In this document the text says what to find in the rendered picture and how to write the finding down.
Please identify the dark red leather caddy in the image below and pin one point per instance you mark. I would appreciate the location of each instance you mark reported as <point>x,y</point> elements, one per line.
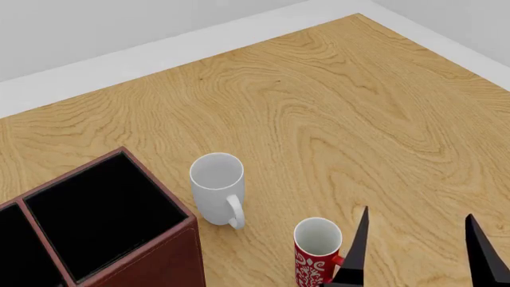
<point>167,257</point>

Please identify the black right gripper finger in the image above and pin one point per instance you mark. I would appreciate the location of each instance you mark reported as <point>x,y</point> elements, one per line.
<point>357,251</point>
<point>484,254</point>

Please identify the plain white mug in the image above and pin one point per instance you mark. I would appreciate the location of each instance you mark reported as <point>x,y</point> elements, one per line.
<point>217,194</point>

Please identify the red white patterned mug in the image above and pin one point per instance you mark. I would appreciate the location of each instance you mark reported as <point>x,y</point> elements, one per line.
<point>312,263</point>

